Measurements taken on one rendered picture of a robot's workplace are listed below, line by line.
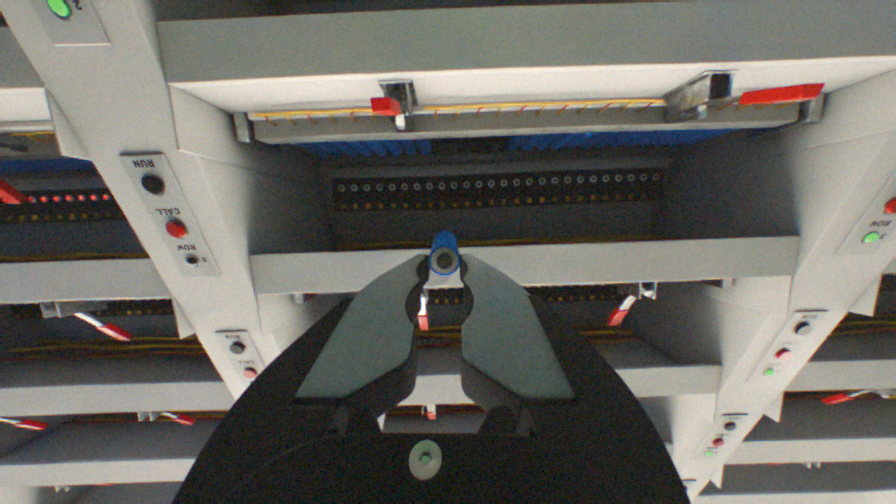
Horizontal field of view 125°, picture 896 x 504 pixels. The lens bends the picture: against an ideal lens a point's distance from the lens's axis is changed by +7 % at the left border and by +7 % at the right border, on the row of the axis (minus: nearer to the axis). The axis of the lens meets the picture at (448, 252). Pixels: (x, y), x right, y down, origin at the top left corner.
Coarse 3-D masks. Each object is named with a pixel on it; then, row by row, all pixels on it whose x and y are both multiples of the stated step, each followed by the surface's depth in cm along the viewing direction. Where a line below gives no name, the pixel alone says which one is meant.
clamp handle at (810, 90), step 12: (804, 84) 14; (816, 84) 14; (732, 96) 18; (744, 96) 17; (756, 96) 17; (768, 96) 16; (780, 96) 15; (792, 96) 15; (804, 96) 15; (816, 96) 15; (696, 108) 21
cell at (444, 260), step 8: (440, 232) 18; (448, 232) 18; (440, 240) 14; (448, 240) 14; (432, 248) 13; (440, 248) 12; (448, 248) 13; (456, 248) 13; (432, 256) 13; (440, 256) 12; (448, 256) 12; (456, 256) 13; (432, 264) 13; (440, 264) 12; (448, 264) 12; (456, 264) 13; (440, 272) 13; (448, 272) 13
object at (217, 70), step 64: (768, 0) 18; (832, 0) 18; (192, 64) 18; (256, 64) 18; (320, 64) 18; (384, 64) 18; (448, 64) 18; (512, 64) 18; (576, 64) 18; (640, 64) 18; (704, 64) 18; (768, 64) 19; (832, 64) 19; (192, 128) 20; (768, 128) 26; (832, 128) 23
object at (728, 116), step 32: (256, 128) 24; (288, 128) 24; (320, 128) 24; (352, 128) 24; (384, 128) 24; (416, 128) 24; (448, 128) 24; (480, 128) 24; (512, 128) 24; (544, 128) 24; (576, 128) 25; (608, 128) 25; (640, 128) 25; (672, 128) 25; (704, 128) 26
